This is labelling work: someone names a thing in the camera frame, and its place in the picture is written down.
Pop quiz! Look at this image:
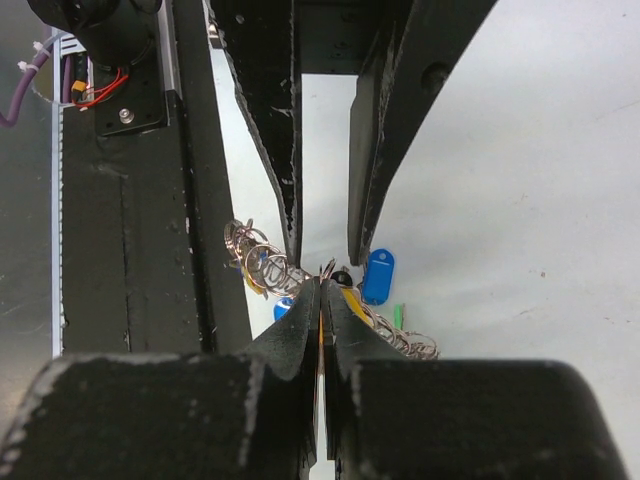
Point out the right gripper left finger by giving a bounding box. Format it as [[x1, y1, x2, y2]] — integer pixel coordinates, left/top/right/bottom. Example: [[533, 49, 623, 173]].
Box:
[[1, 278, 320, 479]]

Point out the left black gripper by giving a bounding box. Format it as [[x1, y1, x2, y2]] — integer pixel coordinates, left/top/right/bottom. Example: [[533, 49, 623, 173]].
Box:
[[210, 1, 494, 266]]

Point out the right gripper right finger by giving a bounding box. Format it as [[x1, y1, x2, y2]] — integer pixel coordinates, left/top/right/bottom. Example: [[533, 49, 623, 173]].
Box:
[[320, 281, 628, 479]]

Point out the round metal keyring organiser disc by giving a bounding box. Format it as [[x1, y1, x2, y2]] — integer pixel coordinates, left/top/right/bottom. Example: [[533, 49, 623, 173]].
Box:
[[223, 218, 441, 361]]

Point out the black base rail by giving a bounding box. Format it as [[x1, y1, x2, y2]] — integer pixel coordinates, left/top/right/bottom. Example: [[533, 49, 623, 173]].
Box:
[[62, 1, 252, 354]]

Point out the white slotted cable duct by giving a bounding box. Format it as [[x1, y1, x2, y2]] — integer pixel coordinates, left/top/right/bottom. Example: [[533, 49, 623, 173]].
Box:
[[50, 28, 79, 358]]

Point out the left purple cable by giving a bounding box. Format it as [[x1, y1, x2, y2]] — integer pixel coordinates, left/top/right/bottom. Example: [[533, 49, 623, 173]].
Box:
[[0, 24, 74, 129]]

